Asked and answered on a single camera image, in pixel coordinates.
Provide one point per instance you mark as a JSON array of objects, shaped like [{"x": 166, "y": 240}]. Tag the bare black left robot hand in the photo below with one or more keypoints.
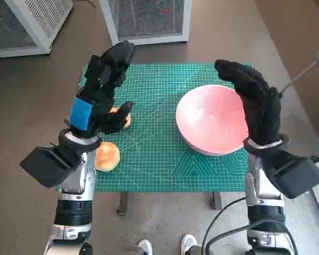
[{"x": 101, "y": 79}]

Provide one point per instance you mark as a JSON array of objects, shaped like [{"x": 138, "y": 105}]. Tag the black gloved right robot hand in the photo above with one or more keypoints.
[{"x": 263, "y": 106}]

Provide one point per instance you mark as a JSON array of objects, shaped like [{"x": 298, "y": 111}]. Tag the orange toasted toy bread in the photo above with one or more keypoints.
[{"x": 127, "y": 122}]

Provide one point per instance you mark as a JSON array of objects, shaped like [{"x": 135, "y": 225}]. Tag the pink bowl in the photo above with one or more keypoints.
[{"x": 207, "y": 119}]

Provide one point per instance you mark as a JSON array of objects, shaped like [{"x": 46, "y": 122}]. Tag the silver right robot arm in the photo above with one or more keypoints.
[{"x": 263, "y": 202}]

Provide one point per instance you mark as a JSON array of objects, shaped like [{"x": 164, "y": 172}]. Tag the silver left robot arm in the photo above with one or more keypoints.
[{"x": 74, "y": 186}]

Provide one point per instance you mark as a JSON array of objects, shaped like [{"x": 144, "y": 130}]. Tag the round toy bread bun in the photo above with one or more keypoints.
[{"x": 107, "y": 156}]

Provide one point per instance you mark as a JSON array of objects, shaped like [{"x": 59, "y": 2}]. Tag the green cutting mat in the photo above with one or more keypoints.
[{"x": 154, "y": 132}]

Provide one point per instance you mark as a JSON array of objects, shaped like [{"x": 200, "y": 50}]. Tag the white mesh front cabinet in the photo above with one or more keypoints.
[{"x": 149, "y": 18}]

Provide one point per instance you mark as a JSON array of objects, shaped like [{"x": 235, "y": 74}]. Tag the white cabinet with slotted side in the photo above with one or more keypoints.
[{"x": 42, "y": 21}]

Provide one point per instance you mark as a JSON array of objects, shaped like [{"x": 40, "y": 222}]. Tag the white right robot foot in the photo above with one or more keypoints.
[{"x": 188, "y": 243}]

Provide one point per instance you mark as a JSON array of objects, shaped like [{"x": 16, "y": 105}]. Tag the white robot foot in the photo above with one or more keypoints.
[
  {"x": 188, "y": 243},
  {"x": 144, "y": 247}
]

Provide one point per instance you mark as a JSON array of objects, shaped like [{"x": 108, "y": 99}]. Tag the white left robot foot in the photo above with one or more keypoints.
[{"x": 144, "y": 247}]

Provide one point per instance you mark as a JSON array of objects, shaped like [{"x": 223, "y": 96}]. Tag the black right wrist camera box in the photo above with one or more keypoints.
[{"x": 295, "y": 172}]

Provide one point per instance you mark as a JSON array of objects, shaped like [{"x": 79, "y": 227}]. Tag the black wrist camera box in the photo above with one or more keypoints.
[
  {"x": 45, "y": 167},
  {"x": 295, "y": 172}
]

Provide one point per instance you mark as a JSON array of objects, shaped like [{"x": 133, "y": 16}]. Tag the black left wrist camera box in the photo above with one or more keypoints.
[{"x": 45, "y": 167}]

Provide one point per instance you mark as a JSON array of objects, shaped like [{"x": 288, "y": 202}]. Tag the grey table leg bracket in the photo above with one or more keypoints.
[
  {"x": 122, "y": 203},
  {"x": 216, "y": 200}
]

